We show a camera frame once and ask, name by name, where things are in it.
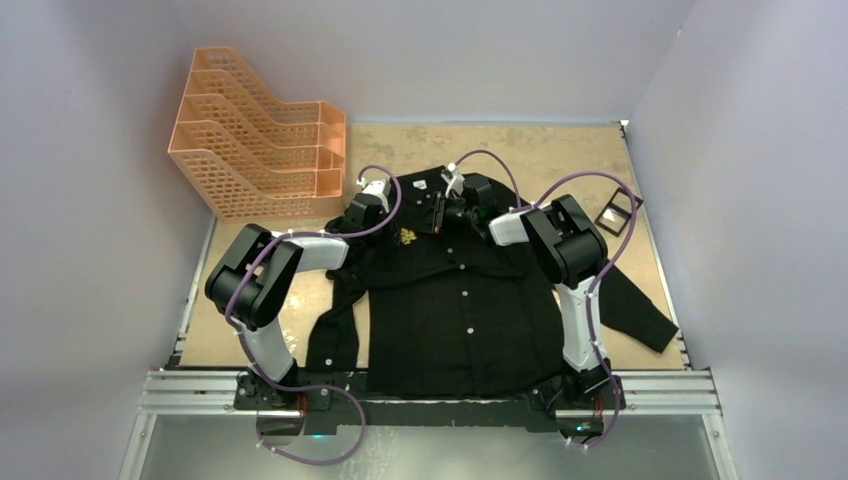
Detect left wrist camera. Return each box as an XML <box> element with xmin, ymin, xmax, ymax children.
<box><xmin>362</xmin><ymin>179</ymin><xmax>391</xmax><ymax>209</ymax></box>

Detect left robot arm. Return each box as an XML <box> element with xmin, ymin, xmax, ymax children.
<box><xmin>204</xmin><ymin>194</ymin><xmax>400</xmax><ymax>409</ymax></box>

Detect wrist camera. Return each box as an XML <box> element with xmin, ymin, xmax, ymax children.
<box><xmin>441</xmin><ymin>163</ymin><xmax>464</xmax><ymax>198</ymax></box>
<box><xmin>362</xmin><ymin>179</ymin><xmax>391</xmax><ymax>209</ymax></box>

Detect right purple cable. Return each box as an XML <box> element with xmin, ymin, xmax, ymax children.
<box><xmin>450</xmin><ymin>149</ymin><xmax>641</xmax><ymax>452</ymax></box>

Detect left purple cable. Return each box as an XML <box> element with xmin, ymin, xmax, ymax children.
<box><xmin>223</xmin><ymin>164</ymin><xmax>403</xmax><ymax>467</ymax></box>

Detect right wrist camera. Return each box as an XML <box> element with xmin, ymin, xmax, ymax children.
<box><xmin>441</xmin><ymin>163</ymin><xmax>464</xmax><ymax>198</ymax></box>

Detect orange plastic file organizer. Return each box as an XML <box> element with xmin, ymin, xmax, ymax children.
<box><xmin>168</xmin><ymin>47</ymin><xmax>347</xmax><ymax>223</ymax></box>

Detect purple cable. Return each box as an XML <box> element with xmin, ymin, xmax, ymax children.
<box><xmin>450</xmin><ymin>149</ymin><xmax>641</xmax><ymax>452</ymax></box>
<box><xmin>223</xmin><ymin>164</ymin><xmax>403</xmax><ymax>467</ymax></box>

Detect black button-up shirt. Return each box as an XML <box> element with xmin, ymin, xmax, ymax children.
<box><xmin>304</xmin><ymin>166</ymin><xmax>680</xmax><ymax>399</ymax></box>

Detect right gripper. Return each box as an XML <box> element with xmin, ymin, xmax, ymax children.
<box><xmin>412</xmin><ymin>191</ymin><xmax>478</xmax><ymax>235</ymax></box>

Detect gold leaf brooch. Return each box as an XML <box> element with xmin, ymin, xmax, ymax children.
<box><xmin>399</xmin><ymin>228</ymin><xmax>418</xmax><ymax>246</ymax></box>

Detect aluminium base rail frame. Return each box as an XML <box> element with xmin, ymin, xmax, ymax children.
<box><xmin>119</xmin><ymin>367</ymin><xmax>740</xmax><ymax>480</ymax></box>

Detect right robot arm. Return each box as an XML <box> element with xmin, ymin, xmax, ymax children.
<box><xmin>430</xmin><ymin>168</ymin><xmax>610</xmax><ymax>407</ymax></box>

